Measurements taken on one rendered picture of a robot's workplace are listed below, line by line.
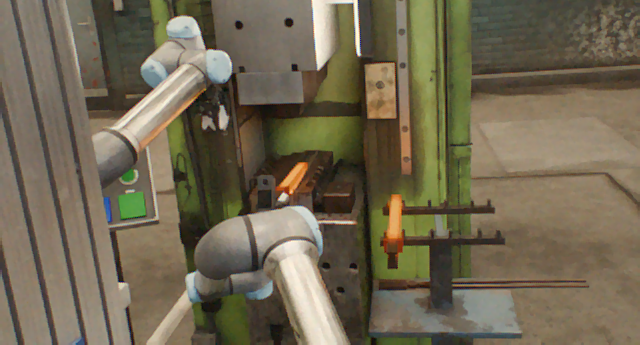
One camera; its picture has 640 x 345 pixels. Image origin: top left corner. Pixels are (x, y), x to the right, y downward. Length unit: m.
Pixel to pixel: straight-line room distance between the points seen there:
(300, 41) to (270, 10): 0.12
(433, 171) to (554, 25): 6.08
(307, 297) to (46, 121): 0.62
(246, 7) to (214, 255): 0.87
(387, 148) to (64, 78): 1.46
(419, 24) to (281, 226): 0.94
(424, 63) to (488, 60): 5.99
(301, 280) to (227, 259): 0.17
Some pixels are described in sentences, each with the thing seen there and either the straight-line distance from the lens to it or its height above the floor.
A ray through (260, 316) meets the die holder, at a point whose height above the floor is 0.58.
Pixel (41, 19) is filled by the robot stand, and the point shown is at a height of 1.65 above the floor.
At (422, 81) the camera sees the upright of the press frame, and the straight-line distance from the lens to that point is 2.12.
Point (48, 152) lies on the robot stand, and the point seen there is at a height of 1.51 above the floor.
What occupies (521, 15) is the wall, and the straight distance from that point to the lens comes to 8.08.
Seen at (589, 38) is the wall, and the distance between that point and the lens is 8.29.
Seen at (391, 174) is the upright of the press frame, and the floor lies 1.00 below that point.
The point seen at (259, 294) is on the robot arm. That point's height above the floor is 0.87.
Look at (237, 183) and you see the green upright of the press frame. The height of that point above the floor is 0.97.
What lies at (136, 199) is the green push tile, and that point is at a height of 1.02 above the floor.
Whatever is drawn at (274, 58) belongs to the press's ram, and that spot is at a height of 1.41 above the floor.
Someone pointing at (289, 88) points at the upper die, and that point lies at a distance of 2.02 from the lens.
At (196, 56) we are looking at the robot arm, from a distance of 1.60.
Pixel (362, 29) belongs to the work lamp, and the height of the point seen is 1.46.
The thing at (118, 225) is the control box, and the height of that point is 0.96.
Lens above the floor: 1.70
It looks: 18 degrees down
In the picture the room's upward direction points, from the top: 4 degrees counter-clockwise
